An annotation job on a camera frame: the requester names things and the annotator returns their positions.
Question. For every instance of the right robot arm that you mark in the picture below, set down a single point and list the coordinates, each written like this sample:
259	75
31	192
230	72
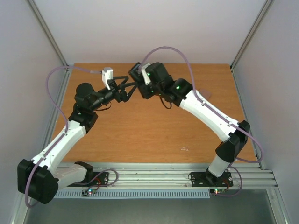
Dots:
154	79

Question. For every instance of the corner aluminium post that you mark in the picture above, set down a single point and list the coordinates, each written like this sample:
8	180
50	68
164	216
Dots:
253	29
37	13

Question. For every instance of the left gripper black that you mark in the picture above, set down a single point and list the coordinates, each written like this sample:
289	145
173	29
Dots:
122	95

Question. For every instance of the grey slotted cable duct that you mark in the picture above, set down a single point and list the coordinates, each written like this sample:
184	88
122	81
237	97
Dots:
134	194

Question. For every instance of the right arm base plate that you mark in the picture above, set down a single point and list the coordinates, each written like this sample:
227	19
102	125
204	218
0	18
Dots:
203	179

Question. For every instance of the beige card holder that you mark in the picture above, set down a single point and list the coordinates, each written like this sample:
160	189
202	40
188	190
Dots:
205	93

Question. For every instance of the left corner aluminium post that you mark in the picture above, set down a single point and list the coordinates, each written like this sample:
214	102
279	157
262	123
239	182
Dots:
37	13

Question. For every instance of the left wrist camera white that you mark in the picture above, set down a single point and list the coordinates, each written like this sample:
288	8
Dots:
107	74

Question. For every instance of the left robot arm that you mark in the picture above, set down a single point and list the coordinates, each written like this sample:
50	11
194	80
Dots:
39	178

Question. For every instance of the right corner aluminium post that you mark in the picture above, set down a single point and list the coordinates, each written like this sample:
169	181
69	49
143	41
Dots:
253	29

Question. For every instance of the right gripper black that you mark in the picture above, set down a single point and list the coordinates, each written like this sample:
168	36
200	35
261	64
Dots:
139	82

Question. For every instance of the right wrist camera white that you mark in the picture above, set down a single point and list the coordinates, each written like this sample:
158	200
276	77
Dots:
145	75

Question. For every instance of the aluminium rail frame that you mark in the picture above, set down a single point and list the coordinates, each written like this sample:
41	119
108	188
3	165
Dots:
176	175

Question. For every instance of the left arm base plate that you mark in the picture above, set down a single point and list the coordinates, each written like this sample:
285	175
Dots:
101	179

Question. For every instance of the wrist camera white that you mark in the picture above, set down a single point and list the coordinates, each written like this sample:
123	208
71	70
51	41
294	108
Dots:
107	74
145	75

